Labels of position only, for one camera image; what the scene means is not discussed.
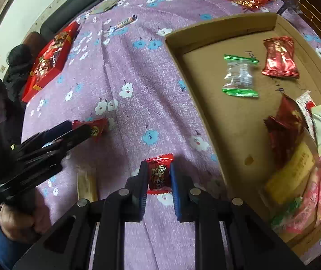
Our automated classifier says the dark sofa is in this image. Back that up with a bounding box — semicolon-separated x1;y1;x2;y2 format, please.
39;0;150;36

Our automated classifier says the red gift snack box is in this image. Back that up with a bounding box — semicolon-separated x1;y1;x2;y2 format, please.
22;21;79;102

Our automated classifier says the person's left hand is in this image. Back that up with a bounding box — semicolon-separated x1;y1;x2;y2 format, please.
0;189;51;243

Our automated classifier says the blue sleeve left forearm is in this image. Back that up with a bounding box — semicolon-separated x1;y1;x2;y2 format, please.
0;226;32;270

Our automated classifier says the small wrapped candy stick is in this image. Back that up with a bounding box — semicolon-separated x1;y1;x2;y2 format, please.
107;15;138;33

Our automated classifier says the seated person dark hair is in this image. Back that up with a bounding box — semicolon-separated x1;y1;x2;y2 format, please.
3;44;34;109

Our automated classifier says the small red candy packet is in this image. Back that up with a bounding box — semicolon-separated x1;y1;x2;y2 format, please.
146;154;174;195

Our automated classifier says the shallow cardboard tray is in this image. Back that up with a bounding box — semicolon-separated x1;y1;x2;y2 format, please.
163;12;321;258

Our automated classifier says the purple floral tablecloth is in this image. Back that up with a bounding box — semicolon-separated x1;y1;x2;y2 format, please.
21;0;321;270

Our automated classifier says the dark red gold snack bag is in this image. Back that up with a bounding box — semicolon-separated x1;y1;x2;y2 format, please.
264;94;305;169

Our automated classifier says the green clear candy packet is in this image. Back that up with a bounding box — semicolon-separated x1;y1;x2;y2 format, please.
221;54;259;98

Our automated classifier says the yellow narrow bar packet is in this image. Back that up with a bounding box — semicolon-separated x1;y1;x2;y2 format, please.
76;164;98;202

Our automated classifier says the green wrapped candy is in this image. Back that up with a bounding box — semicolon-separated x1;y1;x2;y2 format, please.
270;196;303;231

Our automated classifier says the pink snack bar wrapper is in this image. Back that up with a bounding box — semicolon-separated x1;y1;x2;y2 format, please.
285;159;321;233

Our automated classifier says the white red packet in tray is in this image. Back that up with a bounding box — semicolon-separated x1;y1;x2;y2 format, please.
295;90;315;140

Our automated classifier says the long red candy packet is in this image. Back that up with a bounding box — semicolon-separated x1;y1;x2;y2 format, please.
72;118;108;142

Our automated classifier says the yellow biscuit packet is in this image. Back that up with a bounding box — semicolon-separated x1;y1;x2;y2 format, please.
263;138;317;207

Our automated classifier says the shiny red snack bag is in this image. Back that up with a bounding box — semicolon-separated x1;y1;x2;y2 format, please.
262;36;299;79

